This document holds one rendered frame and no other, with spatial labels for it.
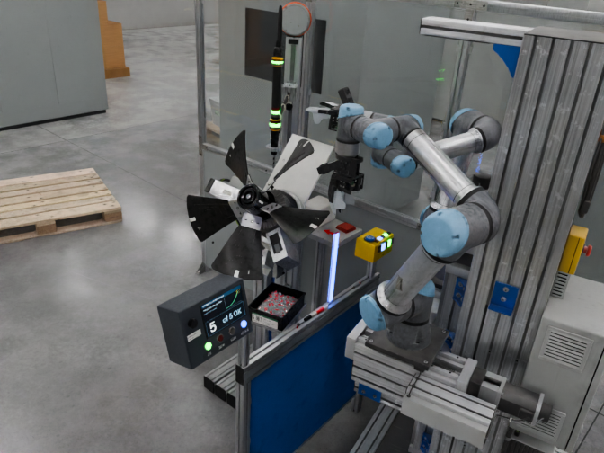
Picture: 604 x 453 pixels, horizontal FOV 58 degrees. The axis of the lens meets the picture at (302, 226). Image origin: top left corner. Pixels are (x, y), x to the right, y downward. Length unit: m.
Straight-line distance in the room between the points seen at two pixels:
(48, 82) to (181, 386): 5.30
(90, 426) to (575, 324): 2.29
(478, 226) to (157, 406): 2.16
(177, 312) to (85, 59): 6.53
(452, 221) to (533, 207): 0.42
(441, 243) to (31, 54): 6.69
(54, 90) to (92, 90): 0.51
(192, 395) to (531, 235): 2.05
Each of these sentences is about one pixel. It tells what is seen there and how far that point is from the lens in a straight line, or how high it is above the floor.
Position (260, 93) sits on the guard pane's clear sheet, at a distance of 3.31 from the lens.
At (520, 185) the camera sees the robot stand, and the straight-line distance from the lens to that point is 1.75.
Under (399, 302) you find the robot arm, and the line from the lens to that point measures 1.66.
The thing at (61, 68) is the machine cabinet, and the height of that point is 0.66.
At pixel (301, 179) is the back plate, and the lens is 2.65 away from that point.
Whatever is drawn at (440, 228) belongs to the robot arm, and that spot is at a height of 1.59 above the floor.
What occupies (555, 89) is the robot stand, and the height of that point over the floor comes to 1.90.
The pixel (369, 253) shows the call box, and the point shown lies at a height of 1.03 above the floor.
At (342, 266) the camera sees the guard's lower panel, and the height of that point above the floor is 0.56.
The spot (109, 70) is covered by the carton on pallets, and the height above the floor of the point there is 0.14.
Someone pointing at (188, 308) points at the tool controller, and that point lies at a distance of 1.64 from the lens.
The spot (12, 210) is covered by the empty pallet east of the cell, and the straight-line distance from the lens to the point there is 5.11.
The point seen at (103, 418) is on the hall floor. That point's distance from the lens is 3.14.
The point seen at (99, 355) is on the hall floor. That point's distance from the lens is 3.52.
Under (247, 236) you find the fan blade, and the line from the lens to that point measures 2.40.
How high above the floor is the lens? 2.20
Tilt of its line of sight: 27 degrees down
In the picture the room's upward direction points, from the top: 4 degrees clockwise
